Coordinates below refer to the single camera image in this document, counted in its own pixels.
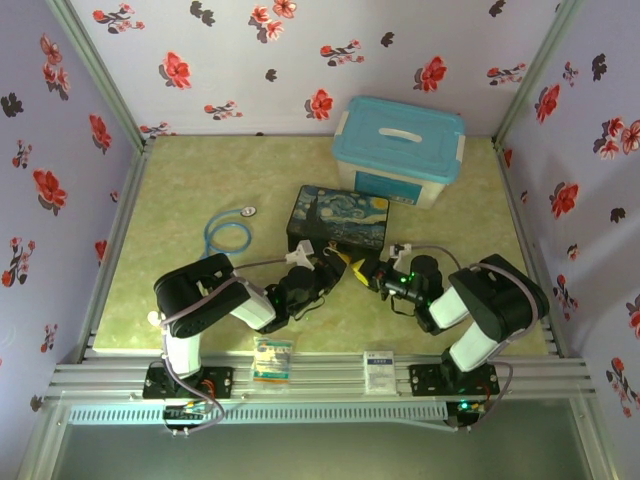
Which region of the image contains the starry night painted box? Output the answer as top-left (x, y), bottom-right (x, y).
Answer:
top-left (285, 183), bottom-right (391, 261)

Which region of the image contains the clear plastic packet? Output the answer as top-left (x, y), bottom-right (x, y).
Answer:
top-left (251, 335), bottom-right (294, 386)

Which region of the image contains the blue stethoscope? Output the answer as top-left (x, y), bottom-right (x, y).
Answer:
top-left (202, 204), bottom-right (259, 257)

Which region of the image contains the small white carton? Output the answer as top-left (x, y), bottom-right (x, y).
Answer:
top-left (363, 351), bottom-right (397, 394)

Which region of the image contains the blue lidded storage box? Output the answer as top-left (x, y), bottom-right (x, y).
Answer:
top-left (332, 95), bottom-right (467, 210)

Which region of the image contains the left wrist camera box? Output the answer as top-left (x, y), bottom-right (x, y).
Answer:
top-left (283, 239), bottom-right (316, 271)

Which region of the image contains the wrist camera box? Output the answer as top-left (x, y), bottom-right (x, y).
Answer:
top-left (283, 239), bottom-right (316, 271)
top-left (388, 242), bottom-right (414, 269)

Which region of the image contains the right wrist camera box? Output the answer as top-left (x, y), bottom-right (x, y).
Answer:
top-left (388, 242), bottom-right (414, 269)

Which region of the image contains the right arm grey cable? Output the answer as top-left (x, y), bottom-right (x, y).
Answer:
top-left (409, 243), bottom-right (544, 434)

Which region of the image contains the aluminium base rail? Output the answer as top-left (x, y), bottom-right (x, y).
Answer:
top-left (47, 352), bottom-right (594, 401)

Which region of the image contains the slotted cable duct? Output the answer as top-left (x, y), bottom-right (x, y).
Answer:
top-left (67, 402), bottom-right (449, 427)

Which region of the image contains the aluminium side rail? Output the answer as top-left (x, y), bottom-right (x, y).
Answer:
top-left (492, 139), bottom-right (571, 357)
top-left (79, 139), bottom-right (156, 361)

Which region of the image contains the aluminium frame post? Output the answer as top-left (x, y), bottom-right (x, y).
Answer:
top-left (47, 0), bottom-right (151, 151)
top-left (492, 0), bottom-right (586, 146)

